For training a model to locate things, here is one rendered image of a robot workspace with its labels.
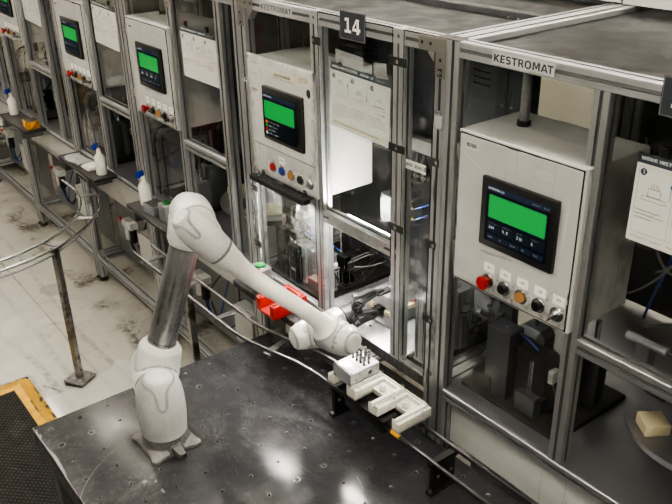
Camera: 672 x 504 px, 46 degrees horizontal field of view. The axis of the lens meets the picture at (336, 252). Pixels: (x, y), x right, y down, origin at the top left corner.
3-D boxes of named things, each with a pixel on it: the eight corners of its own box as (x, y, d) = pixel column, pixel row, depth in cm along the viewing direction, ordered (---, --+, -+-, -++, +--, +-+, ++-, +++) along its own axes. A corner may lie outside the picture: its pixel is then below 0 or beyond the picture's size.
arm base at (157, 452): (159, 473, 258) (157, 460, 256) (130, 439, 274) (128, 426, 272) (208, 450, 268) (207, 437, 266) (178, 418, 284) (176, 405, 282)
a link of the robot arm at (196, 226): (237, 242, 247) (228, 226, 259) (195, 207, 238) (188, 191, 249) (207, 271, 248) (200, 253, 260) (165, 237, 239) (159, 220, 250)
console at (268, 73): (248, 170, 313) (239, 53, 292) (307, 154, 328) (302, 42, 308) (310, 201, 283) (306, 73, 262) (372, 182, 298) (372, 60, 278)
